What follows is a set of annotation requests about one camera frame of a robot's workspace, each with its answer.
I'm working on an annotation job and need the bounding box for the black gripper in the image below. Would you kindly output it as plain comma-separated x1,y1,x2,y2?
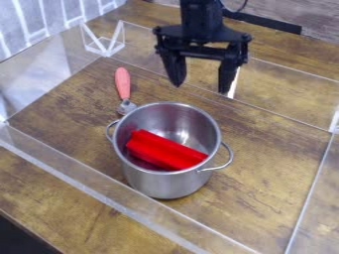
154,0,253,94

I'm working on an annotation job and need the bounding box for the red rectangular block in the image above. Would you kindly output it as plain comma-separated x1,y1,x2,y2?
126,129,209,171

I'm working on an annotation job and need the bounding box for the silver steel pot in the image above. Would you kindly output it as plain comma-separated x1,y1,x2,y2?
106,101,234,199

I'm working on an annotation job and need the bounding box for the black strip on table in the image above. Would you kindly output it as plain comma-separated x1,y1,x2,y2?
223,9,302,35

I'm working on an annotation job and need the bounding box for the black cable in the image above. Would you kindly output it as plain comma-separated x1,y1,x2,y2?
230,0,250,14

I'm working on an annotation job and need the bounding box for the spatula with pink handle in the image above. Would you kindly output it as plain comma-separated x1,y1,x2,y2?
114,67,137,115

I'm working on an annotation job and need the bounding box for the clear acrylic enclosure wall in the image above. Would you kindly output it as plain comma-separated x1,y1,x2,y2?
0,21,339,254

